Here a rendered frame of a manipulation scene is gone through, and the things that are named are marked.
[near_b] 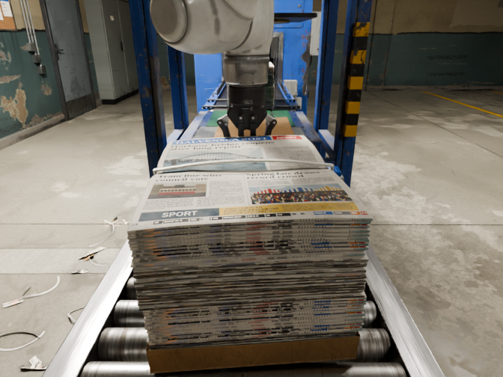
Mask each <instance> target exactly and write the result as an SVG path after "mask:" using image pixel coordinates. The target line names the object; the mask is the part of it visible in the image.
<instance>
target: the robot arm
mask: <svg viewBox="0 0 503 377"><path fill-rule="evenodd" d="M150 17H151V20H152V23H153V26H154V28H155V29H156V31H157V32H158V34H159V35H160V36H161V38H162V39H163V40H164V41H165V43H167V44H168V45H169V46H171V47H173V48H174V49H176V50H179V51H181V52H185V53H189V54H195V55H212V54H218V53H222V52H224V55H225V57H224V61H225V82H226V83H228V84H231V85H229V86H228V90H229V108H228V111H227V114H226V115H225V116H223V117H220V118H219V119H218V120H217V124H218V125H219V127H220V128H221V130H222V132H223V135H224V137H231V134H230V131H229V128H228V124H229V121H228V119H230V120H231V122H232V123H233V125H235V127H236V128H237V129H238V137H242V136H244V130H246V129H248V130H250V136H256V129H257V128H258V127H259V125H261V123H262V122H263V120H264V119H266V122H265V124H266V129H265V133H264V135H271V133H272V130H273V128H274V127H275V125H276V124H277V120H276V118H275V117H271V116H270V115H268V114H267V110H266V108H265V86H264V85H263V84H266V83H267V82H268V70H269V50H270V46H271V42H272V38H273V30H274V0H150Z"/></svg>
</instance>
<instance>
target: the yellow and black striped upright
mask: <svg viewBox="0 0 503 377"><path fill-rule="evenodd" d="M369 25H370V23H369V22H354V24H353V38H352V46H351V53H350V67H349V75H348V82H347V96H346V103H345V111H344V125H343V132H342V134H343V135H344V136H345V137H356V132H357V126H358V120H359V108H360V102H361V95H362V83H363V77H364V70H365V58H366V51H367V45H368V32H369Z"/></svg>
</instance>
